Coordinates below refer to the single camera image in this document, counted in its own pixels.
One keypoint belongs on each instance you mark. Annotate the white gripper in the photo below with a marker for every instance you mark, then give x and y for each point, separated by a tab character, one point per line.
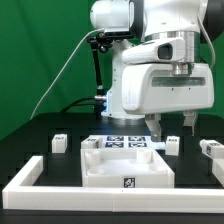
151	88

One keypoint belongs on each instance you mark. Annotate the white square tabletop part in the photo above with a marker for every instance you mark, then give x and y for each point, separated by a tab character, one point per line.
125	168

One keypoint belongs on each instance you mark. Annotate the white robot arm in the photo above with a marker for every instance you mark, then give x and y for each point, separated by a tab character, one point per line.
156	57

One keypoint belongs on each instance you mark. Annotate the fiducial tag sheet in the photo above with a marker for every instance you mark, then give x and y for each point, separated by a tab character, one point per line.
119	141

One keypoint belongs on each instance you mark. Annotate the white U-shaped obstacle fence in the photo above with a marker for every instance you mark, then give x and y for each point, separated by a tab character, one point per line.
21	193

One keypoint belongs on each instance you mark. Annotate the camera on black mount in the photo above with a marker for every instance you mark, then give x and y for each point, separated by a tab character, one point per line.
117	33

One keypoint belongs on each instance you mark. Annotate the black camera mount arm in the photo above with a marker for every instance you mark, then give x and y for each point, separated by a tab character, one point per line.
97	63

